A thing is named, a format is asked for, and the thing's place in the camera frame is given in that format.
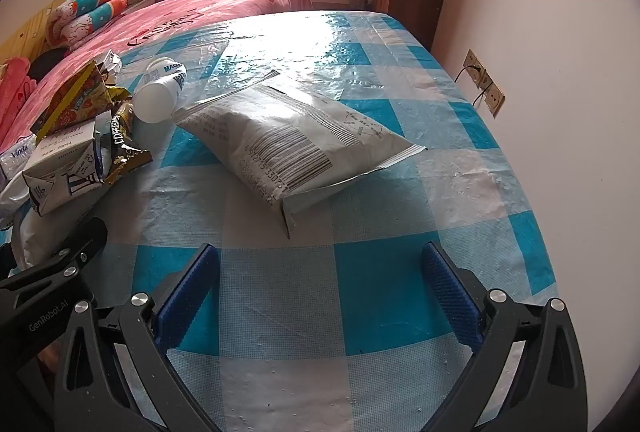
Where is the red yellow snack bag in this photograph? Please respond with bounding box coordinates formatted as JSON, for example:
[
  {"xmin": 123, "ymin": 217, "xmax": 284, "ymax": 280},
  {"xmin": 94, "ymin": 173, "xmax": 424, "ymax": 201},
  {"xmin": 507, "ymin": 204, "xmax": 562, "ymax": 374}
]
[{"xmin": 30, "ymin": 60, "xmax": 113, "ymax": 145}]

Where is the pink bed cover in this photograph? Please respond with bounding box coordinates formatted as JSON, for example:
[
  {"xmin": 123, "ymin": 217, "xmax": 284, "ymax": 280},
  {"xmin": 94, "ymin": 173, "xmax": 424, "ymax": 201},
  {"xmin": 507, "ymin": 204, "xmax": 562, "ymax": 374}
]
[{"xmin": 0, "ymin": 0, "xmax": 313, "ymax": 153}]

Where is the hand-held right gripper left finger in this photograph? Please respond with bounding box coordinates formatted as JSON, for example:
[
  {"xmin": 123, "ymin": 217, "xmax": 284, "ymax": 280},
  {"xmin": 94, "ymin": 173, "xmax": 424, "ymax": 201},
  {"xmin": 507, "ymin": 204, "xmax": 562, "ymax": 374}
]
[{"xmin": 52, "ymin": 242, "xmax": 226, "ymax": 432}]

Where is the silver snack bag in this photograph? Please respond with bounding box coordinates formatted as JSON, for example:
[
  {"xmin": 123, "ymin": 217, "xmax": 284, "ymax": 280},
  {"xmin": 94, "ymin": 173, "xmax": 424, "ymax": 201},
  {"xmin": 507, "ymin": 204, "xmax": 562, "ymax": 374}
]
[{"xmin": 172, "ymin": 70, "xmax": 428, "ymax": 240}]

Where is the brown gold coffee sachet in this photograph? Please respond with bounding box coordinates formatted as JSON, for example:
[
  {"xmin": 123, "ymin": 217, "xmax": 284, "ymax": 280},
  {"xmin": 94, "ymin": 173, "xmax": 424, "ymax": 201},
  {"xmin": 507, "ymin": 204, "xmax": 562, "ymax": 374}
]
[{"xmin": 102, "ymin": 100, "xmax": 153, "ymax": 185}]

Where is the folded pink blanket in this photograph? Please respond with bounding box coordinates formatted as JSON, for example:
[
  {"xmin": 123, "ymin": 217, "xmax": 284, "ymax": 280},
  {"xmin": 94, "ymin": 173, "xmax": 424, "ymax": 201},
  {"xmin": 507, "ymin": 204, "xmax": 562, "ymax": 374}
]
[{"xmin": 0, "ymin": 56, "xmax": 37, "ymax": 138}]

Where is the white blue Magicday pouch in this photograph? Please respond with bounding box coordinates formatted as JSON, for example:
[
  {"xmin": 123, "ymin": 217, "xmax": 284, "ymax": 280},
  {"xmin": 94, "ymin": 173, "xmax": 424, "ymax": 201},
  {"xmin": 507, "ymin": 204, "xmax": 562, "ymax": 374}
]
[{"xmin": 131, "ymin": 57, "xmax": 188, "ymax": 124}]

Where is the black cloth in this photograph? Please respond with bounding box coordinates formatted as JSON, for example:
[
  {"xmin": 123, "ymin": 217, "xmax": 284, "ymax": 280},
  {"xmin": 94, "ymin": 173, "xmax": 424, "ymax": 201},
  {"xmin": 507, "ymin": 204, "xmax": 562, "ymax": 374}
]
[{"xmin": 29, "ymin": 48, "xmax": 68, "ymax": 83}]

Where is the yellow wooden headboard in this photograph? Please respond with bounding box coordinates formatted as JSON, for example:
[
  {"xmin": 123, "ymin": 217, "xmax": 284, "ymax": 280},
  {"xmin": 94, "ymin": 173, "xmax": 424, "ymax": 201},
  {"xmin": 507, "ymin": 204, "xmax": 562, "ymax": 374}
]
[{"xmin": 0, "ymin": 0, "xmax": 91, "ymax": 63}]

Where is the blue checked tablecloth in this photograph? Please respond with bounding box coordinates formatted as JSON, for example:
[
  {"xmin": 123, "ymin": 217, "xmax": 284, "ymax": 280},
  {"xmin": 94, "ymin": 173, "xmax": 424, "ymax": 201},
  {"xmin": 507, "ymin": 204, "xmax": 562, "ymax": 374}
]
[{"xmin": 10, "ymin": 10, "xmax": 559, "ymax": 432}]

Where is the wall socket panel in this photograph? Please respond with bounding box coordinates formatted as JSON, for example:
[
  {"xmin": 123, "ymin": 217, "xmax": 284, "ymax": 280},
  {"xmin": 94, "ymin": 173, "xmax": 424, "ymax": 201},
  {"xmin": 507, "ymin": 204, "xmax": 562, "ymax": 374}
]
[{"xmin": 462, "ymin": 48, "xmax": 506, "ymax": 118}]

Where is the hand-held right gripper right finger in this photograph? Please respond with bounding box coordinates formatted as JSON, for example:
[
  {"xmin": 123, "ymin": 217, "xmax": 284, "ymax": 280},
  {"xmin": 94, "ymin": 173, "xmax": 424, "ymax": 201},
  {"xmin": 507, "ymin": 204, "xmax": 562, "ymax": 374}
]
[{"xmin": 421, "ymin": 241, "xmax": 589, "ymax": 432}]

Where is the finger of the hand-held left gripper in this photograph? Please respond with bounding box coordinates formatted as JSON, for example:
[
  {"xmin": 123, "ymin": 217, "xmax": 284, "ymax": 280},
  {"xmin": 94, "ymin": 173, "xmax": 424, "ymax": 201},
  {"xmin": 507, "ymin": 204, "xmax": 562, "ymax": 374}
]
[{"xmin": 0, "ymin": 217, "xmax": 109, "ymax": 295}]

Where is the white plastic bag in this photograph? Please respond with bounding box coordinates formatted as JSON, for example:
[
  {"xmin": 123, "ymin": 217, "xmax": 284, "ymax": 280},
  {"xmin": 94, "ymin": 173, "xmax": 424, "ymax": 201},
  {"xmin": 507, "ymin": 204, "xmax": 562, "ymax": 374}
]
[{"xmin": 0, "ymin": 169, "xmax": 66, "ymax": 263}]

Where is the black socket cable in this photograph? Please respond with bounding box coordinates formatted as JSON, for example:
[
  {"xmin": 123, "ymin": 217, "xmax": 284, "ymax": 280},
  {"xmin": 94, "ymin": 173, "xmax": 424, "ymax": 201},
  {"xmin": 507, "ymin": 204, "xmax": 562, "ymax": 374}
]
[{"xmin": 454, "ymin": 64, "xmax": 495, "ymax": 110}]

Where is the crumpled silver wrapper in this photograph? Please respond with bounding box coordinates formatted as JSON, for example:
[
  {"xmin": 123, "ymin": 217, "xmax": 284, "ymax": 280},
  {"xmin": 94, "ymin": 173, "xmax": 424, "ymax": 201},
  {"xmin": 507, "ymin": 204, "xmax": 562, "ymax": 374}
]
[{"xmin": 92, "ymin": 48, "xmax": 123, "ymax": 88}]

